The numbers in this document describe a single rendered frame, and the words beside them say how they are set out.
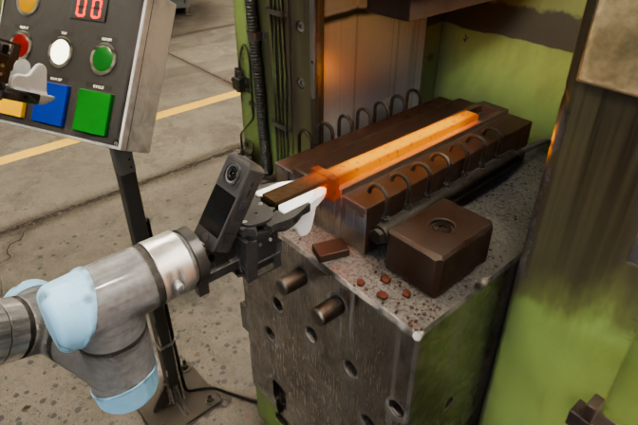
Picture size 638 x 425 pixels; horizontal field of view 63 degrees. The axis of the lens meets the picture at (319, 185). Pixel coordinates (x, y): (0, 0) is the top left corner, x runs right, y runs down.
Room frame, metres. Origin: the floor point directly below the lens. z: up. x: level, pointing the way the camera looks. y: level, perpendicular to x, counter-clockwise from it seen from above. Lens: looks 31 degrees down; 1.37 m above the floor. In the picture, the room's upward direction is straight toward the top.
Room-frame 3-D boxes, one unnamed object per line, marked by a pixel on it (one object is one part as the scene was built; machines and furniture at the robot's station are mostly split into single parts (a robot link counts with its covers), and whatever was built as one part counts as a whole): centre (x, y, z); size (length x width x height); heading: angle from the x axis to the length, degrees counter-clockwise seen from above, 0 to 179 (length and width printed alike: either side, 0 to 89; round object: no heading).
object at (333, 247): (0.57, -0.02, 0.92); 0.04 x 0.03 x 0.01; 111
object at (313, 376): (0.75, -0.20, 0.69); 0.56 x 0.38 x 0.45; 131
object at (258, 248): (0.51, 0.11, 0.98); 0.12 x 0.08 x 0.09; 131
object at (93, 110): (0.85, 0.40, 1.01); 0.07 x 0.05 x 0.07; 66
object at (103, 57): (0.89, 0.38, 1.09); 0.05 x 0.03 x 0.04; 41
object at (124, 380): (0.42, 0.24, 0.89); 0.11 x 0.08 x 0.11; 59
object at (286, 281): (0.56, 0.04, 0.87); 0.04 x 0.03 x 0.03; 131
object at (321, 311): (0.51, -0.01, 0.87); 0.04 x 0.03 x 0.03; 131
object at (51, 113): (0.89, 0.49, 1.01); 0.07 x 0.05 x 0.07; 66
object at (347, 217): (0.78, -0.15, 0.96); 0.42 x 0.20 x 0.09; 131
